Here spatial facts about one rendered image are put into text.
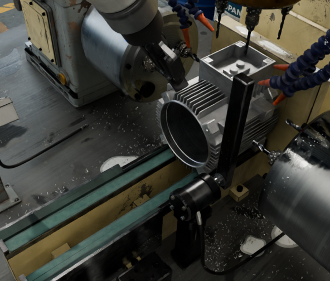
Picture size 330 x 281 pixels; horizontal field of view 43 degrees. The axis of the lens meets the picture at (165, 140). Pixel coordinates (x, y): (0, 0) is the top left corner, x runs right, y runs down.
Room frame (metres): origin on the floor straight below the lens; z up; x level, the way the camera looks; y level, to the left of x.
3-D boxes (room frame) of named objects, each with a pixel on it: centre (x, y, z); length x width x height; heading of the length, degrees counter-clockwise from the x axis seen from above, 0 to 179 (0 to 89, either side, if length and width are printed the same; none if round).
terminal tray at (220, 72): (0.72, -0.14, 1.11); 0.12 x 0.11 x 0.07; 132
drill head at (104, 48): (0.97, 0.11, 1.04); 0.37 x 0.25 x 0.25; 41
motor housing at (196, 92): (0.70, -0.11, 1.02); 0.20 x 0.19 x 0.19; 132
